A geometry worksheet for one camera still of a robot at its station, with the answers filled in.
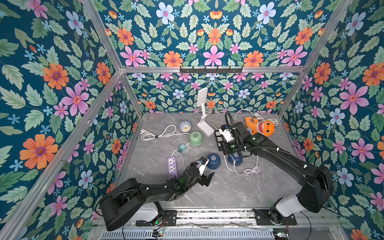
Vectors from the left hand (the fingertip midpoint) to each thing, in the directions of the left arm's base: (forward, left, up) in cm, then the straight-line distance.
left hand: (210, 168), depth 83 cm
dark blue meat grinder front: (+3, -16, +5) cm, 17 cm away
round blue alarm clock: (+32, +14, +1) cm, 35 cm away
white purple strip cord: (+34, +26, -6) cm, 43 cm away
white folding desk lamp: (+37, +1, +20) cm, 42 cm away
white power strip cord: (+44, -42, -6) cm, 61 cm away
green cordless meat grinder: (+19, +7, +3) cm, 21 cm away
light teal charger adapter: (+17, +16, -3) cm, 24 cm away
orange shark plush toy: (+26, -42, +1) cm, 49 cm away
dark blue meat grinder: (+3, -3, +3) cm, 5 cm away
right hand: (+8, -8, +10) cm, 16 cm away
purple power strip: (+4, +22, -4) cm, 23 cm away
